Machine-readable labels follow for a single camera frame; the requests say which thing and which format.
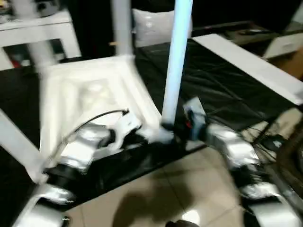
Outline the white sideboard cabinet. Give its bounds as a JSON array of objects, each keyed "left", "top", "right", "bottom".
[{"left": 0, "top": 9, "right": 83, "bottom": 71}]

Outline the white plastic table top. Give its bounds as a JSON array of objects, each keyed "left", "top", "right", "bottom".
[{"left": 37, "top": 55, "right": 178, "bottom": 184}]

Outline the grey cushion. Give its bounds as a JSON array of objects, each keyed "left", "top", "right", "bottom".
[{"left": 131, "top": 8, "right": 194, "bottom": 48}]

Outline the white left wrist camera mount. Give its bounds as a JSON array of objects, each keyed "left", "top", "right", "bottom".
[{"left": 113, "top": 113, "right": 143, "bottom": 152}]

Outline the dark robot foot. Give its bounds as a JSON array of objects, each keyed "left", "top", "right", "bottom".
[{"left": 166, "top": 219, "right": 195, "bottom": 227}]

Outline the white flat board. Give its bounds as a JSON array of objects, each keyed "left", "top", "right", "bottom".
[{"left": 191, "top": 33, "right": 303, "bottom": 106}]

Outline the white low cabinet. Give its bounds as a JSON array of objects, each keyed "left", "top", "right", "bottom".
[{"left": 262, "top": 30, "right": 303, "bottom": 60}]

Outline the white plastic table leg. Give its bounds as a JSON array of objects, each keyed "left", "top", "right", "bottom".
[
  {"left": 160, "top": 0, "right": 194, "bottom": 130},
  {"left": 0, "top": 109, "right": 49, "bottom": 184},
  {"left": 13, "top": 0, "right": 60, "bottom": 70},
  {"left": 110, "top": 0, "right": 137, "bottom": 62}
]

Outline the black cabinet with gold label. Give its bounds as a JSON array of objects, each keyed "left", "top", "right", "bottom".
[{"left": 68, "top": 0, "right": 138, "bottom": 60}]

